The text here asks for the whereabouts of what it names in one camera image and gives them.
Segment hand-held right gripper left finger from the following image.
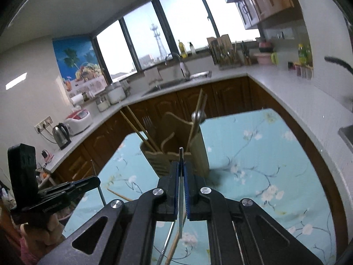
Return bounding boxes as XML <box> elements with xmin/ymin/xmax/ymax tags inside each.
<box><xmin>36</xmin><ymin>161</ymin><xmax>182</xmax><ymax>265</ymax></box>

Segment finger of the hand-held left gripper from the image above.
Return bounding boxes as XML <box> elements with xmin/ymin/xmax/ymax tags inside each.
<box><xmin>44</xmin><ymin>189</ymin><xmax>86</xmax><ymax>203</ymax></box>
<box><xmin>37</xmin><ymin>176</ymin><xmax>101</xmax><ymax>195</ymax></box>

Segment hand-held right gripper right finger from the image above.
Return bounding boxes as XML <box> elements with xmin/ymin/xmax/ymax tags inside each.
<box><xmin>182</xmin><ymin>161</ymin><xmax>324</xmax><ymax>265</ymax></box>

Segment metal chopstick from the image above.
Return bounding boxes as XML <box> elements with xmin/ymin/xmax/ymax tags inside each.
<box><xmin>178</xmin><ymin>147</ymin><xmax>184</xmax><ymax>239</ymax></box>

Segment wooden utensil holder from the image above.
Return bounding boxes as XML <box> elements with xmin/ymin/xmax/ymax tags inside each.
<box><xmin>139</xmin><ymin>111</ymin><xmax>210</xmax><ymax>177</ymax></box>

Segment metal fork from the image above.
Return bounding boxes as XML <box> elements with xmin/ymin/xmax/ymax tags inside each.
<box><xmin>142</xmin><ymin>117</ymin><xmax>155</xmax><ymax>144</ymax></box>

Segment metal spoon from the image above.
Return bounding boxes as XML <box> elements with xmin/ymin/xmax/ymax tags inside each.
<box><xmin>188</xmin><ymin>110</ymin><xmax>206</xmax><ymax>150</ymax></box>

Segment dish rack with utensils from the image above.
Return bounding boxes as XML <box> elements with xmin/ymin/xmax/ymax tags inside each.
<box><xmin>207</xmin><ymin>34</ymin><xmax>243</xmax><ymax>69</ymax></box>

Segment person's left hand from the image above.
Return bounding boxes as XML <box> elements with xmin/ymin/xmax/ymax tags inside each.
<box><xmin>20</xmin><ymin>214</ymin><xmax>66</xmax><ymax>257</ymax></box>

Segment steel electric kettle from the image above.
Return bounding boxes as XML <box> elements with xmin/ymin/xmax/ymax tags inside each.
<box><xmin>52</xmin><ymin>123</ymin><xmax>71</xmax><ymax>150</ymax></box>

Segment white red rice cooker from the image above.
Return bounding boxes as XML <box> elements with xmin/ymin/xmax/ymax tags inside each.
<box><xmin>65</xmin><ymin>109</ymin><xmax>94</xmax><ymax>136</ymax></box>

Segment floral blue tablecloth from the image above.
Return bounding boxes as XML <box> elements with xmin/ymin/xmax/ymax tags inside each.
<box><xmin>65</xmin><ymin>108</ymin><xmax>342</xmax><ymax>265</ymax></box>

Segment small white jar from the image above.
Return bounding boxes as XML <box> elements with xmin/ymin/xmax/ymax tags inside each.
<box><xmin>95</xmin><ymin>94</ymin><xmax>111</xmax><ymax>112</ymax></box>

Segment ceiling light panel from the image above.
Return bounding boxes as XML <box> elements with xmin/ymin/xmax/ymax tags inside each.
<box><xmin>6</xmin><ymin>73</ymin><xmax>28</xmax><ymax>90</ymax></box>

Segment white round rice cooker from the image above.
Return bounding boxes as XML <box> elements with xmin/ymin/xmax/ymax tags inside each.
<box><xmin>106</xmin><ymin>81</ymin><xmax>127</xmax><ymax>105</ymax></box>

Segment hanging white towel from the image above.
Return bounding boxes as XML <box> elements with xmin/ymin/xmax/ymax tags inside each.
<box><xmin>144</xmin><ymin>67</ymin><xmax>163</xmax><ymax>86</ymax></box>

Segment chrome faucet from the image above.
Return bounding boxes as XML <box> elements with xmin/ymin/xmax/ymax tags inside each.
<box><xmin>165</xmin><ymin>52</ymin><xmax>191</xmax><ymax>81</ymax></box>

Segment pink basin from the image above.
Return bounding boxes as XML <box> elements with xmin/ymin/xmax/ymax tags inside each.
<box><xmin>254</xmin><ymin>52</ymin><xmax>276</xmax><ymax>64</ymax></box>

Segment lattice tower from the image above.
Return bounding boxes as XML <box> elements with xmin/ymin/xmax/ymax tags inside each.
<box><xmin>150</xmin><ymin>23</ymin><xmax>167</xmax><ymax>58</ymax></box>

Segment stacked pink green bowls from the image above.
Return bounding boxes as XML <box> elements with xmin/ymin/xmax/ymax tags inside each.
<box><xmin>259</xmin><ymin>40</ymin><xmax>273</xmax><ymax>54</ymax></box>

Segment spice jar set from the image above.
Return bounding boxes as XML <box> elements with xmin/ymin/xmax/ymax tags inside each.
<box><xmin>288</xmin><ymin>61</ymin><xmax>314</xmax><ymax>78</ymax></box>

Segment gas stove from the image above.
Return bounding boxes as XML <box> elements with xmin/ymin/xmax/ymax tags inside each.
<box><xmin>339</xmin><ymin>125</ymin><xmax>353</xmax><ymax>147</ymax></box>

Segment kitchen window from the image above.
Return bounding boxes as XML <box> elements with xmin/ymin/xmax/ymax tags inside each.
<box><xmin>88</xmin><ymin>0</ymin><xmax>261</xmax><ymax>82</ymax></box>

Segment green bottle yellow cap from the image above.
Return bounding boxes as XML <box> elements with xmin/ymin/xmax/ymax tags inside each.
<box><xmin>298</xmin><ymin>43</ymin><xmax>312</xmax><ymax>67</ymax></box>

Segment black wok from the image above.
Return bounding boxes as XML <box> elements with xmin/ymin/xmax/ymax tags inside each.
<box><xmin>325</xmin><ymin>56</ymin><xmax>353</xmax><ymax>75</ymax></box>

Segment wooden upper cabinets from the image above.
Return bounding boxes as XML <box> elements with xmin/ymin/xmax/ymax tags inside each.
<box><xmin>215</xmin><ymin>0</ymin><xmax>295</xmax><ymax>29</ymax></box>

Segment wall power outlet strip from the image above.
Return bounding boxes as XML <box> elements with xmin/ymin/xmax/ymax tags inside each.
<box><xmin>34</xmin><ymin>116</ymin><xmax>53</xmax><ymax>131</ymax></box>

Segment tropical fruit wall poster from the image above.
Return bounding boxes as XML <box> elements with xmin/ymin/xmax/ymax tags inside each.
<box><xmin>52</xmin><ymin>37</ymin><xmax>108</xmax><ymax>100</ymax></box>

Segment white jug green handle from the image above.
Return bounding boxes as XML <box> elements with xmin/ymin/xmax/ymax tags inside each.
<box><xmin>271</xmin><ymin>52</ymin><xmax>289</xmax><ymax>69</ymax></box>

